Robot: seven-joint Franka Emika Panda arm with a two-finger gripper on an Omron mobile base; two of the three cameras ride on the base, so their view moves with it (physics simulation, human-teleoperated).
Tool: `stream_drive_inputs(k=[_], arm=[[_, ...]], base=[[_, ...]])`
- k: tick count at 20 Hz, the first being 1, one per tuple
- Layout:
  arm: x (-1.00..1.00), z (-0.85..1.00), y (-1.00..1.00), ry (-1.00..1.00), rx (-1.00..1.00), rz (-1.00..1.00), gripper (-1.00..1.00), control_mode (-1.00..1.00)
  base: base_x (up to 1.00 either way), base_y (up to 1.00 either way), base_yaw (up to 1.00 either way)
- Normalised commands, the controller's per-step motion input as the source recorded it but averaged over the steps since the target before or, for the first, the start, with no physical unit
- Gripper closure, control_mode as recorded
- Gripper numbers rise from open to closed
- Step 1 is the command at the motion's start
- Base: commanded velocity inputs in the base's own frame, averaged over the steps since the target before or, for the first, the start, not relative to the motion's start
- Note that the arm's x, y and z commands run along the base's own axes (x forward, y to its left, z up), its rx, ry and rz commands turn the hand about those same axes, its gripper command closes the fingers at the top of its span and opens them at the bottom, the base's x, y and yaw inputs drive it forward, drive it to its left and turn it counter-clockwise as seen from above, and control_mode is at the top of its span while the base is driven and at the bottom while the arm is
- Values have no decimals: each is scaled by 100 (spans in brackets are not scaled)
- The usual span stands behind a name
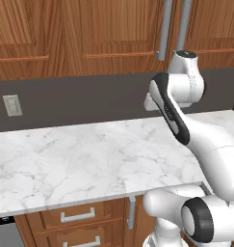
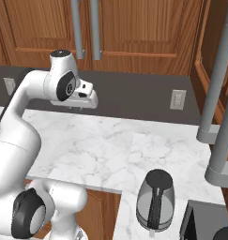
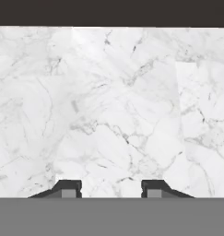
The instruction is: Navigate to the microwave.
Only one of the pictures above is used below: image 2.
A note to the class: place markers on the grey and black kettle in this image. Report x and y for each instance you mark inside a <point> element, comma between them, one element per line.
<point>156,200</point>

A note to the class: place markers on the wooden tall cabinet door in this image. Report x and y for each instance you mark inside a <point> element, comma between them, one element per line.
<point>209,37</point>

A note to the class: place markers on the wooden base cupboard door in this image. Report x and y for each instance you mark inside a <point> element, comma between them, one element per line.
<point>99,215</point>

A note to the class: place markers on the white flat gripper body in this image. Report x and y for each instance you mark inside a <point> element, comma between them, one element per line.
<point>87,101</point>

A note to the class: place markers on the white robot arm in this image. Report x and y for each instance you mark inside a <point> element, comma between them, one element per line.
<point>15,150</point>

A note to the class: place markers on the wooden wall cupboard door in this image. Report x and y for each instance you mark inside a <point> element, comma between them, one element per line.
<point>143,28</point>
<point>34,25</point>

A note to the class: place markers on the black boxy appliance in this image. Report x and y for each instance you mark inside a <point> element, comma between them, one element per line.
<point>203,218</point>

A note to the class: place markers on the white wall socket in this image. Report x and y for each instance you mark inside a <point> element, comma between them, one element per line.
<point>9,86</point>
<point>178,99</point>

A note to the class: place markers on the dark round object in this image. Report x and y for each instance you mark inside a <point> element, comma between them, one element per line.
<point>225,235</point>

